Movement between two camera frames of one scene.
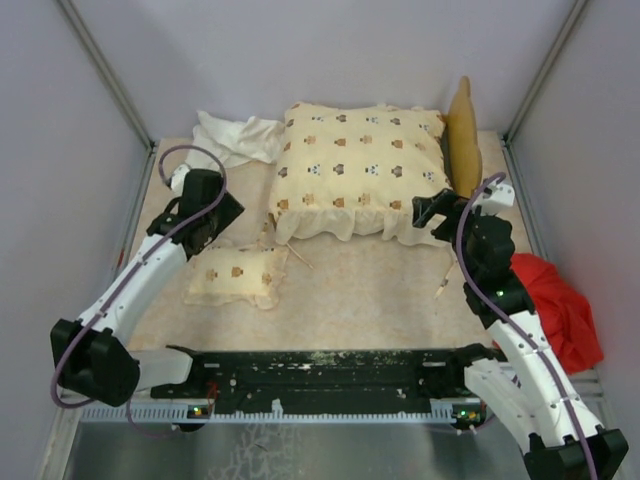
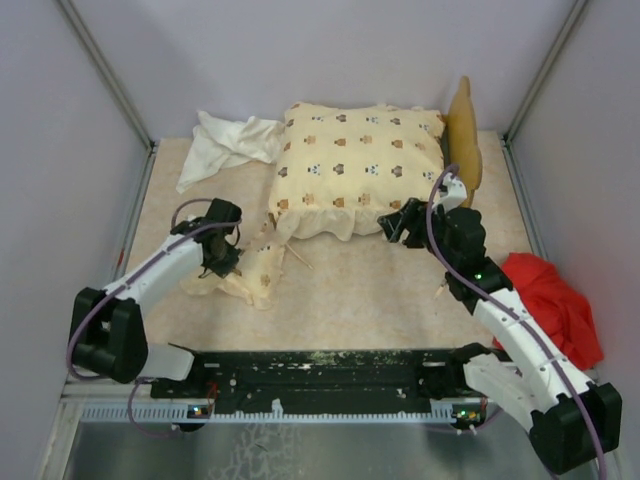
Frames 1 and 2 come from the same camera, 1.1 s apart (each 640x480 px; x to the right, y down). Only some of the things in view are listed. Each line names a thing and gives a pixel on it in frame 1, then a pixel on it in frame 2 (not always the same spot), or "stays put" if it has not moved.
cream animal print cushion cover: (352, 169) stays put
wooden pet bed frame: (461, 145) stays put
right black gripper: (446, 203) → (412, 216)
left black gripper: (232, 209) → (229, 264)
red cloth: (565, 312) stays put
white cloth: (253, 140) stays put
